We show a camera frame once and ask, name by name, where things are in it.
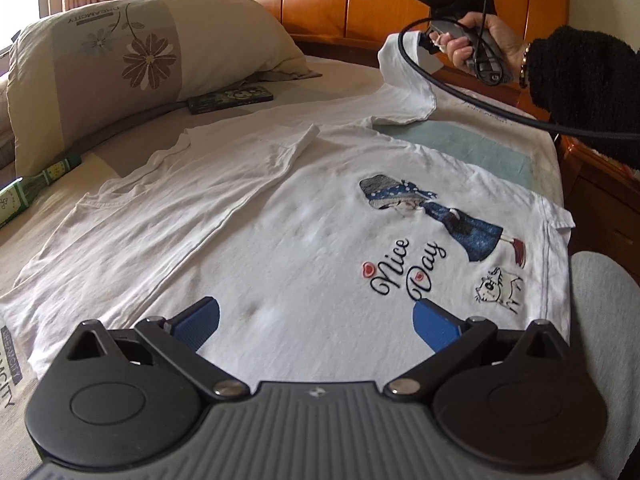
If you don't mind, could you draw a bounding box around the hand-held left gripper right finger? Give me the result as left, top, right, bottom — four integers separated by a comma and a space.
384, 297, 576, 402

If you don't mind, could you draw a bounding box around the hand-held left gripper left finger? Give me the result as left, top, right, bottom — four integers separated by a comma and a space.
52, 296, 250, 402

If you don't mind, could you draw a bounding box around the white printed t-shirt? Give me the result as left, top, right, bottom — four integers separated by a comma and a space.
0, 30, 576, 386

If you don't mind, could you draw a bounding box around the person's right forearm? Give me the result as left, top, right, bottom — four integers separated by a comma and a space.
527, 25, 640, 158

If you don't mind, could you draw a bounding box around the person's right hand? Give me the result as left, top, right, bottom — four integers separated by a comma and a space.
432, 11, 532, 81

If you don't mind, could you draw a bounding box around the wooden headboard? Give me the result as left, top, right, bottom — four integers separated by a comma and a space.
170, 0, 571, 96

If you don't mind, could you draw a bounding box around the floral pillow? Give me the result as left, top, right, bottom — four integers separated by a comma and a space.
7, 0, 323, 176

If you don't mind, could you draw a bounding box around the person's left leg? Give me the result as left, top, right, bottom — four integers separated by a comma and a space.
567, 252, 640, 480

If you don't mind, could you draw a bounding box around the black cartoon phone case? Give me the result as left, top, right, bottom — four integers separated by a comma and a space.
187, 85, 275, 115

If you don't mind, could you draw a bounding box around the wooden nightstand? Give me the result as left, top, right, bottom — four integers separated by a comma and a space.
555, 135, 640, 281

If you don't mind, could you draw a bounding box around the green glass bottle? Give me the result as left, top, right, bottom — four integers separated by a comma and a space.
0, 152, 83, 228

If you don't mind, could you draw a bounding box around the beaded bracelet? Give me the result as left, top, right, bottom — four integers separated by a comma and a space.
519, 42, 532, 90

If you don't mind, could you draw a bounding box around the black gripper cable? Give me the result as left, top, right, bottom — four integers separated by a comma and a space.
397, 17, 640, 142

